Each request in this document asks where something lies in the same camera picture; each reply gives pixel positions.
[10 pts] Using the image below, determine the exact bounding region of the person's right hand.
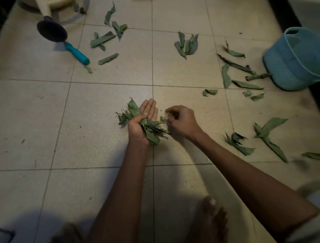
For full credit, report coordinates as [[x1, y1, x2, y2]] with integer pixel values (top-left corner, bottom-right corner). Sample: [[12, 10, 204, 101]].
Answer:
[[165, 105, 203, 142]]

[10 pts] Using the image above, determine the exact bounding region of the person's right forearm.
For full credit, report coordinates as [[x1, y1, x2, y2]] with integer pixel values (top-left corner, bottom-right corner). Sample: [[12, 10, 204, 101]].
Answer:
[[192, 130, 320, 236]]

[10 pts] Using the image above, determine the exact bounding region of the person's left forearm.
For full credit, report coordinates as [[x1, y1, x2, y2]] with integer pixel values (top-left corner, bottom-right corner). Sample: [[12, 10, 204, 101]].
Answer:
[[86, 143, 153, 243]]

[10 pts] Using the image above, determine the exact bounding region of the narrow teal handled trowel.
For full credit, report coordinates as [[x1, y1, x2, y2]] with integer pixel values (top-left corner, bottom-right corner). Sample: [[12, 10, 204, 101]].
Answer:
[[64, 41, 93, 74]]

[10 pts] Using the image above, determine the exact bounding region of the person's grey shirt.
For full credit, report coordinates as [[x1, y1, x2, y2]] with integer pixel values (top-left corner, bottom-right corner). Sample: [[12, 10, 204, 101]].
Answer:
[[285, 180, 320, 243]]

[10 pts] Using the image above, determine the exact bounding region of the beige plastic watering can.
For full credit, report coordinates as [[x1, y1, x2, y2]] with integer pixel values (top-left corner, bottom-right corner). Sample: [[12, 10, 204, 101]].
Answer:
[[19, 0, 90, 43]]

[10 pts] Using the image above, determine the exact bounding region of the teal plastic bucket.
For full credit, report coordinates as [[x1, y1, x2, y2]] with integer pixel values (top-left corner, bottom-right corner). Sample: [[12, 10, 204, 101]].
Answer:
[[262, 27, 320, 91]]

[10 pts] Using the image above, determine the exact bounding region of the person's left foot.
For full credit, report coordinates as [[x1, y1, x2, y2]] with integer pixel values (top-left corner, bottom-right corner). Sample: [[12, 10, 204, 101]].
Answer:
[[50, 222, 84, 243]]

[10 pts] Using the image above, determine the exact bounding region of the grey glove packaging card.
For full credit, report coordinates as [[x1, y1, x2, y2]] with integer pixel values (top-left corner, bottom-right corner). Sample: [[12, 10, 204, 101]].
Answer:
[[0, 228, 16, 243]]

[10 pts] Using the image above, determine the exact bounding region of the person's left hand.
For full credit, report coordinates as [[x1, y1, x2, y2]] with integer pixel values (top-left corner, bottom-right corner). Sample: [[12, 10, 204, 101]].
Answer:
[[127, 98, 159, 148]]

